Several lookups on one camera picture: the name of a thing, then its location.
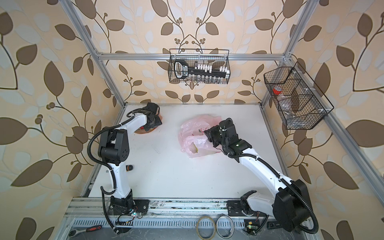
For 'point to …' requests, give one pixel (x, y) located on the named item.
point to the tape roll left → (214, 224)
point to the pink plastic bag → (193, 141)
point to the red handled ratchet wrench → (72, 233)
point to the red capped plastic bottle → (277, 90)
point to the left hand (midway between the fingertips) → (156, 122)
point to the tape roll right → (217, 228)
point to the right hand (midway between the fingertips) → (203, 131)
